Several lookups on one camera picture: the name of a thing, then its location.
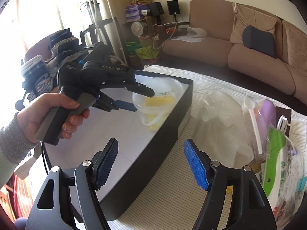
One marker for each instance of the pile of folded clothes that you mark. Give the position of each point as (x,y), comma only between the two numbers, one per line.
(42,62)

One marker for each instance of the purple cup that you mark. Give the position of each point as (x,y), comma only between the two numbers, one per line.
(267,115)

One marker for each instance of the white coat stand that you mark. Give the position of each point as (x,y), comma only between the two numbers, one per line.
(101,11)

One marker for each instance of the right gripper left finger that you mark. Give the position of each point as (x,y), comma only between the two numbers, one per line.
(52,208)

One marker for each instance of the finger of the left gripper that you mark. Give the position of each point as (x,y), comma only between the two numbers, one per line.
(108,104)
(140,89)

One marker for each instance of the dark cushion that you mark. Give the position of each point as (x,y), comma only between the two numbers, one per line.
(260,41)

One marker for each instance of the black open storage box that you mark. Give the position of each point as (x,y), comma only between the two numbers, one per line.
(141,151)

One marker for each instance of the green white printed plastic bag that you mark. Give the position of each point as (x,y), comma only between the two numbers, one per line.
(283,178)

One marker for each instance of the clear plastic tub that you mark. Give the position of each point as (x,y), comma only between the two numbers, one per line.
(158,85)

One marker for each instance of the person's left forearm sleeve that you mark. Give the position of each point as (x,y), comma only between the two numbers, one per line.
(14,148)

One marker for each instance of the white striped tablecloth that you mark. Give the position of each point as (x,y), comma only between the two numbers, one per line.
(172,199)

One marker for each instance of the brown sofa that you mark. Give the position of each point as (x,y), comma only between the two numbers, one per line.
(218,27)

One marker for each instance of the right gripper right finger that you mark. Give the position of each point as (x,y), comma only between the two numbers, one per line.
(249,208)

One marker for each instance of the yellow descaler packet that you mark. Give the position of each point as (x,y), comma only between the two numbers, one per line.
(158,109)

